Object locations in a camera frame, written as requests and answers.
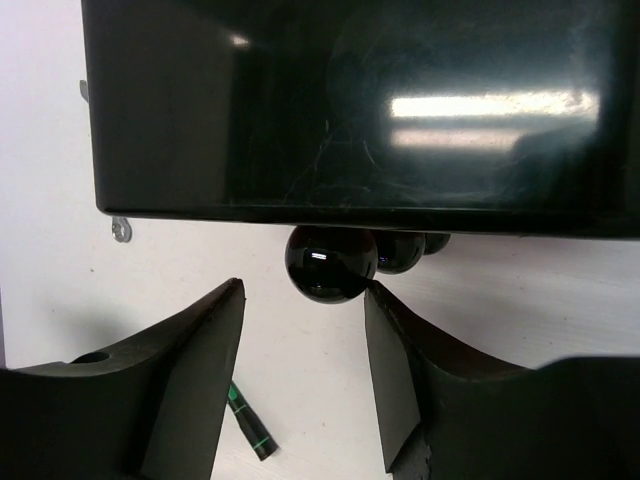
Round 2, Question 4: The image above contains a small black green screwdriver centre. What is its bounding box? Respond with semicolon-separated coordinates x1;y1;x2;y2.
227;382;279;461

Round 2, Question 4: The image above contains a pink middle drawer black knob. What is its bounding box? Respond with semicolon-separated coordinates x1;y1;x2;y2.
373;230;426;275

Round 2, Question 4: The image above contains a pink bottom drawer black knob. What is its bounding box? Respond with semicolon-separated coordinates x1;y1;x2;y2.
423;232;451;255

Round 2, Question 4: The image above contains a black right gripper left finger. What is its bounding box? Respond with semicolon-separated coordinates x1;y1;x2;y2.
1;279;245;479

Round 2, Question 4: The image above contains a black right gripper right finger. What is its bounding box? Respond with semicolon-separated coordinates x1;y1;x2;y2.
364;281;639;479

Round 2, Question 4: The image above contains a silver combination wrench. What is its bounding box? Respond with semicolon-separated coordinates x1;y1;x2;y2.
111;216;133;243

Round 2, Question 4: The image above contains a black drawer cabinet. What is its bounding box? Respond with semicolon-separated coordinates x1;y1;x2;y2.
81;1;639;239

